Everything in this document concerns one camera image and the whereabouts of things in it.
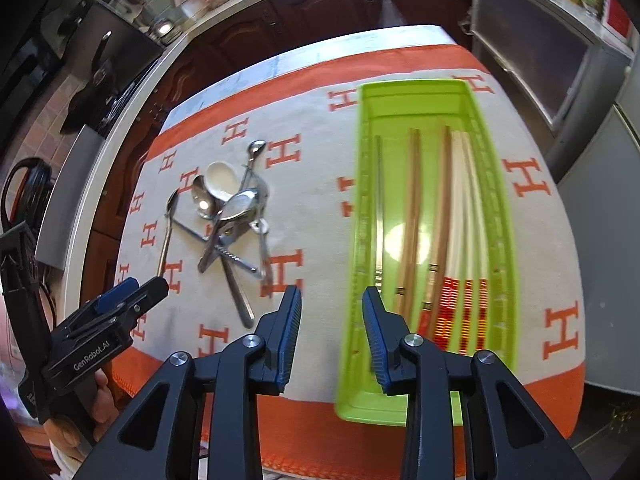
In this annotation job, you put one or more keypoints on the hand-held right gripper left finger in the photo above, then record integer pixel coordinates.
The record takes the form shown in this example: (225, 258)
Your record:
(292, 340)

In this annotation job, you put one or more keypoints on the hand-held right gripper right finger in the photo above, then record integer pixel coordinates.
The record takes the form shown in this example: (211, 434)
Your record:
(377, 340)

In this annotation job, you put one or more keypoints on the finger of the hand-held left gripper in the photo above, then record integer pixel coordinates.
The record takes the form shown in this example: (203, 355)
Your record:
(150, 295)
(117, 294)

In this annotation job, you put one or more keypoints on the pale chopstick red striped end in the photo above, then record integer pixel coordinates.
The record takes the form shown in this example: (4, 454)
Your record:
(470, 260)
(452, 240)
(484, 260)

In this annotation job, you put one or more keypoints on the white ceramic spoon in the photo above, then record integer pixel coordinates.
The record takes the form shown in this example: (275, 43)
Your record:
(220, 180)

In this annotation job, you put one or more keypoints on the green plastic tray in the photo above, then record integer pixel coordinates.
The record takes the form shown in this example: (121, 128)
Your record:
(392, 185)

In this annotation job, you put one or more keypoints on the person's left hand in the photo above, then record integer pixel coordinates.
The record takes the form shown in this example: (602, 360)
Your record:
(106, 400)

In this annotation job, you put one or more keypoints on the steel side panel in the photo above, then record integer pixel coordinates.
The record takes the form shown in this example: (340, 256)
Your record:
(70, 200)

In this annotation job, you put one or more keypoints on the orange beige printed blanket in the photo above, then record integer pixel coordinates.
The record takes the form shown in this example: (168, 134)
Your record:
(310, 200)

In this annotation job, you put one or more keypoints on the black wok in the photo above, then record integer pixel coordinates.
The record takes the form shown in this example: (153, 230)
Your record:
(95, 95)

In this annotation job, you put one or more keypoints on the white kitchen countertop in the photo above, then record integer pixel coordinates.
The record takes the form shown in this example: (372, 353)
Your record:
(172, 52)

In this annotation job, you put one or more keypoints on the stainless steel splash guard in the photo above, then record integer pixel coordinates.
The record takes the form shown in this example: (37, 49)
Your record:
(125, 45)

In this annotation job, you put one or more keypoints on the small steel teapot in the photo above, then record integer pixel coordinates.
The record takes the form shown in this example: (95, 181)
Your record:
(162, 29)

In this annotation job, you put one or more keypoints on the grey refrigerator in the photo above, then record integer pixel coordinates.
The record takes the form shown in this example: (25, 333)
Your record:
(610, 210)

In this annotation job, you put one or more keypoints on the black range hood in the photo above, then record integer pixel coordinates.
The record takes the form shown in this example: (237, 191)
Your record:
(30, 35)

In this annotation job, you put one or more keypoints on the brown wooden base cabinets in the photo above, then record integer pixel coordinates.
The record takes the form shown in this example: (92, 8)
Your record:
(300, 5)

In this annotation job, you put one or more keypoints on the hanging plastic bag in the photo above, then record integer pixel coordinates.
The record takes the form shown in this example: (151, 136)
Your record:
(392, 12)

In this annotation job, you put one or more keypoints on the grey metal cabinet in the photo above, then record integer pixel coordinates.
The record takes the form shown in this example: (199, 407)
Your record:
(530, 45)

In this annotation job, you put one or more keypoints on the red white canister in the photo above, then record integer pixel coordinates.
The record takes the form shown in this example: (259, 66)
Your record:
(617, 15)

